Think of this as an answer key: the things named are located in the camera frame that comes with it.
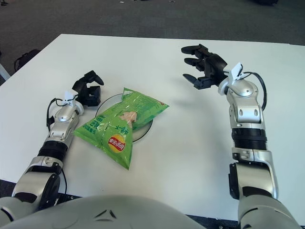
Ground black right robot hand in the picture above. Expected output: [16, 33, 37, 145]
[180, 44, 229, 90]

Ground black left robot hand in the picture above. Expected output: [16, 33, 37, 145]
[71, 70, 105, 107]

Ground green chips snack bag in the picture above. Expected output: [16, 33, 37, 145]
[73, 87, 170, 170]

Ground white plate black rim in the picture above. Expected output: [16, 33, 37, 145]
[94, 93, 154, 144]

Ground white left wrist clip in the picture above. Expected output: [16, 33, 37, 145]
[63, 90, 77, 107]

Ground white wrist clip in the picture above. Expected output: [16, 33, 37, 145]
[226, 62, 247, 85]
[63, 90, 77, 107]

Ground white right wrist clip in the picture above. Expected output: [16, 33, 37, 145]
[226, 62, 247, 85]

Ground black backpack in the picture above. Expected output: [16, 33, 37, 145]
[13, 49, 41, 72]

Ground grey robot torso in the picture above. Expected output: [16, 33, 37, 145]
[4, 194, 241, 229]

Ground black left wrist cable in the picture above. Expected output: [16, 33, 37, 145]
[46, 96, 66, 129]

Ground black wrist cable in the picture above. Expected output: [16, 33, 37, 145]
[243, 71, 268, 110]
[46, 96, 66, 129]

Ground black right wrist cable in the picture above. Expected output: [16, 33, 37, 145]
[243, 71, 268, 110]

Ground thin black left elbow cable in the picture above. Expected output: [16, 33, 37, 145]
[61, 167, 68, 195]

